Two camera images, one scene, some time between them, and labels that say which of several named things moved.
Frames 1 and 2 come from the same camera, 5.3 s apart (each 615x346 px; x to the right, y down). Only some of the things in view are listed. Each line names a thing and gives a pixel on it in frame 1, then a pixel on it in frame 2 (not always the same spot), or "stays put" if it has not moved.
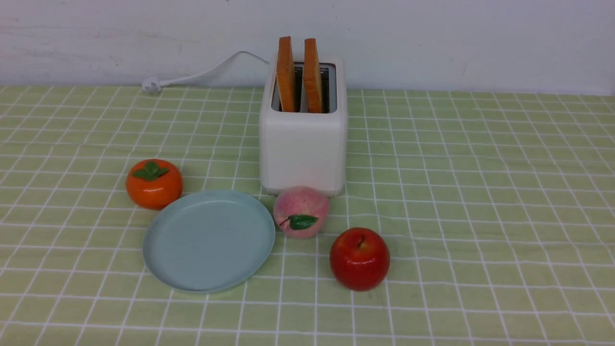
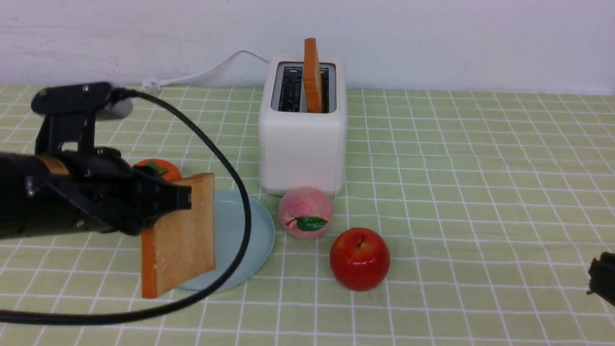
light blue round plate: (208, 240) stays put
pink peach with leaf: (301, 212) stays put
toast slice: (312, 78) stays put
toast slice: (285, 76) → (182, 246)
